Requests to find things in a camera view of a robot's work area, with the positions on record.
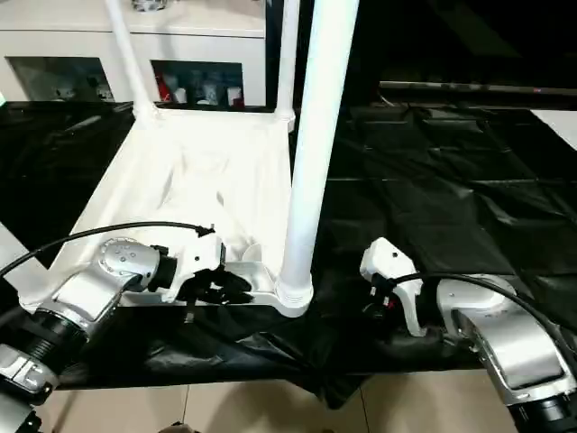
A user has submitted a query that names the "white plastic table top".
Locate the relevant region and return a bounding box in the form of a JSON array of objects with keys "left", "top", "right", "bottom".
[{"left": 17, "top": 106, "right": 316, "bottom": 319}]

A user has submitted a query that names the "black plastic mat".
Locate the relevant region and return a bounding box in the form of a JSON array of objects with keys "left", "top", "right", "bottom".
[{"left": 0, "top": 98, "right": 577, "bottom": 411}]

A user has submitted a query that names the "white paper sheet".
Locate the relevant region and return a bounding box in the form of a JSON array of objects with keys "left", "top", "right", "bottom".
[{"left": 531, "top": 109, "right": 577, "bottom": 150}]

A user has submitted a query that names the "white glass-door cabinet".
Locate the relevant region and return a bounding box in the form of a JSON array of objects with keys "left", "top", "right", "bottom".
[{"left": 0, "top": 0, "right": 268, "bottom": 107}]

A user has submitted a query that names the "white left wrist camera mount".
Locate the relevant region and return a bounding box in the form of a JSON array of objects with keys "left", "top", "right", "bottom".
[{"left": 161, "top": 232, "right": 227, "bottom": 306}]

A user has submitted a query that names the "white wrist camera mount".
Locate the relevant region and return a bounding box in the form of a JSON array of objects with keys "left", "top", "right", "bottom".
[
  {"left": 161, "top": 232, "right": 227, "bottom": 306},
  {"left": 359, "top": 237, "right": 429, "bottom": 338}
]

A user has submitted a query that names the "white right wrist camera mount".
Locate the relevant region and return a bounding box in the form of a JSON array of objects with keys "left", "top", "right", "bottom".
[{"left": 359, "top": 237, "right": 429, "bottom": 338}]

